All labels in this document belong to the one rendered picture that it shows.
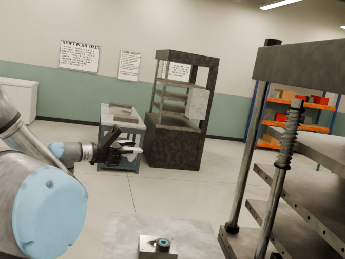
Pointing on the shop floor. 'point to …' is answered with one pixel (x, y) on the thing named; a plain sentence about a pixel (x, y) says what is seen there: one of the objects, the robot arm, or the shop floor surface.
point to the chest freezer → (21, 96)
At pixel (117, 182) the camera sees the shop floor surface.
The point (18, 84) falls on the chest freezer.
